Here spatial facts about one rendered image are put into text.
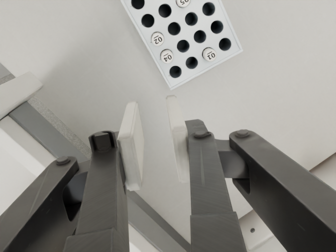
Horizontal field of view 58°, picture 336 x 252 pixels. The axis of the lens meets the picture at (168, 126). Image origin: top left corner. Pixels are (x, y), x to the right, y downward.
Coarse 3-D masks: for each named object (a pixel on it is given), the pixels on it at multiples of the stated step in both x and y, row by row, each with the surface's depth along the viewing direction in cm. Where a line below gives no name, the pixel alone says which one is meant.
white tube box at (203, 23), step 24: (120, 0) 28; (144, 0) 29; (168, 0) 29; (192, 0) 29; (216, 0) 29; (144, 24) 33; (168, 24) 30; (192, 24) 31; (216, 24) 33; (168, 48) 30; (192, 48) 31; (216, 48) 31; (240, 48) 31; (168, 72) 31; (192, 72) 31
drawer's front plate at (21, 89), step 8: (16, 80) 25; (24, 80) 26; (32, 80) 27; (0, 88) 22; (8, 88) 23; (16, 88) 24; (24, 88) 25; (32, 88) 26; (40, 88) 29; (0, 96) 21; (8, 96) 22; (16, 96) 23; (24, 96) 24; (0, 104) 21; (8, 104) 21; (16, 104) 23; (0, 112) 20; (8, 112) 24
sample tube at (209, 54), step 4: (204, 48) 31; (208, 48) 30; (204, 52) 30; (208, 52) 29; (212, 52) 29; (204, 56) 30; (208, 56) 30; (212, 56) 30; (208, 60) 30; (212, 60) 30
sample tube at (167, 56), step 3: (162, 51) 30; (165, 51) 29; (168, 51) 29; (162, 54) 29; (165, 54) 29; (168, 54) 29; (171, 54) 29; (162, 57) 29; (165, 57) 29; (168, 57) 29; (171, 57) 29; (162, 60) 29; (165, 60) 29; (168, 60) 29; (171, 60) 30
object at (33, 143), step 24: (0, 120) 23; (24, 120) 25; (0, 144) 23; (24, 144) 23; (48, 144) 25; (72, 144) 29; (0, 168) 30; (24, 168) 30; (0, 192) 30; (144, 216) 31; (144, 240) 28; (168, 240) 32
